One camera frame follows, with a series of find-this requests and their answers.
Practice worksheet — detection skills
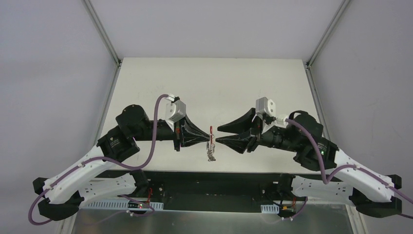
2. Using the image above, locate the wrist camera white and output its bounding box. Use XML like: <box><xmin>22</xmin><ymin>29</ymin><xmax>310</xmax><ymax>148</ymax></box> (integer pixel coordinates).
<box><xmin>255</xmin><ymin>97</ymin><xmax>287</xmax><ymax>127</ymax></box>
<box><xmin>165</xmin><ymin>95</ymin><xmax>186</xmax><ymax>123</ymax></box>

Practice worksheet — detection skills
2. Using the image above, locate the right aluminium frame post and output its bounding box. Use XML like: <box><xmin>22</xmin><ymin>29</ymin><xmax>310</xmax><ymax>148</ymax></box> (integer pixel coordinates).
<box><xmin>306</xmin><ymin>0</ymin><xmax>352</xmax><ymax>69</ymax></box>

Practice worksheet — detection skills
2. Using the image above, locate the left aluminium frame post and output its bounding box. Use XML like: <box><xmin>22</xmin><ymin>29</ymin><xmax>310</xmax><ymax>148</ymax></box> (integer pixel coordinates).
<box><xmin>81</xmin><ymin>0</ymin><xmax>122</xmax><ymax>67</ymax></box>

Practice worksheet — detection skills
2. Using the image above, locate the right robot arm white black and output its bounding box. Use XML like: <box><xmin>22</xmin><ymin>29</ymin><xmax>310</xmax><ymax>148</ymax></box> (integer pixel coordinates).
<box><xmin>216</xmin><ymin>108</ymin><xmax>402</xmax><ymax>218</ymax></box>

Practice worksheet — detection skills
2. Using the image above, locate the aluminium frame post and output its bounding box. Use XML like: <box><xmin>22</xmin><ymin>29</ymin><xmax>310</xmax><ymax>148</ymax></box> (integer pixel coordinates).
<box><xmin>81</xmin><ymin>0</ymin><xmax>122</xmax><ymax>67</ymax></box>
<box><xmin>306</xmin><ymin>0</ymin><xmax>352</xmax><ymax>69</ymax></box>

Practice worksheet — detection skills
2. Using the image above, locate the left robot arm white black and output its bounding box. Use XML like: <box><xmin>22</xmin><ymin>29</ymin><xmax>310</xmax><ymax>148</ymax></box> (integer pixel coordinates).
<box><xmin>33</xmin><ymin>101</ymin><xmax>209</xmax><ymax>221</ymax></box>

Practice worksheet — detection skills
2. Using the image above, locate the right white slotted cable duct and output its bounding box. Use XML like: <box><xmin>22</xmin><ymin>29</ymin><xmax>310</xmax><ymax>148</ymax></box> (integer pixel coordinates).
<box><xmin>260</xmin><ymin>204</ymin><xmax>280</xmax><ymax>214</ymax></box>

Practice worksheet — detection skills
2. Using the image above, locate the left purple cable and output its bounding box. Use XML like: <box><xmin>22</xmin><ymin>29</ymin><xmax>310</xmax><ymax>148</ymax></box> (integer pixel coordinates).
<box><xmin>28</xmin><ymin>94</ymin><xmax>170</xmax><ymax>226</ymax></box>

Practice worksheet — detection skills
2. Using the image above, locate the white slotted cable duct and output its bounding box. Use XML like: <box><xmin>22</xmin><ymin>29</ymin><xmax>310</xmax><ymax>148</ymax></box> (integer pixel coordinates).
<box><xmin>80</xmin><ymin>198</ymin><xmax>164</xmax><ymax>211</ymax></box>
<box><xmin>260</xmin><ymin>204</ymin><xmax>280</xmax><ymax>214</ymax></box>

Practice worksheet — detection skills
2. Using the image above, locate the left white slotted cable duct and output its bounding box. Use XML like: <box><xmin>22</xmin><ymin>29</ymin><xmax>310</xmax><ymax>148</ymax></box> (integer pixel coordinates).
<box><xmin>80</xmin><ymin>198</ymin><xmax>164</xmax><ymax>211</ymax></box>

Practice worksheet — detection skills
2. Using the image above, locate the grey red keyring holder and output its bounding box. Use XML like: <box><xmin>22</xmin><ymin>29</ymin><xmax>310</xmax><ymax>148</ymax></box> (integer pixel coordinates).
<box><xmin>206</xmin><ymin>126</ymin><xmax>216</xmax><ymax>162</ymax></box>

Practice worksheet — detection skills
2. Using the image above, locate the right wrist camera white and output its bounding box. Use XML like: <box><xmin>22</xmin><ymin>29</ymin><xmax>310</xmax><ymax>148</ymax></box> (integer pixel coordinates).
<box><xmin>255</xmin><ymin>97</ymin><xmax>287</xmax><ymax>127</ymax></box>

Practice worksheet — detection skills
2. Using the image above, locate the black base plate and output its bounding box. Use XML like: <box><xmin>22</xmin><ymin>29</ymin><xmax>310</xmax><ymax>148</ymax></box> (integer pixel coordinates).
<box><xmin>85</xmin><ymin>168</ymin><xmax>333</xmax><ymax>214</ymax></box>

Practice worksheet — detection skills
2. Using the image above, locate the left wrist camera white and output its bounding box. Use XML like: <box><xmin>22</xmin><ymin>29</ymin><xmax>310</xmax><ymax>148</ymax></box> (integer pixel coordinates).
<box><xmin>165</xmin><ymin>95</ymin><xmax>186</xmax><ymax>123</ymax></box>

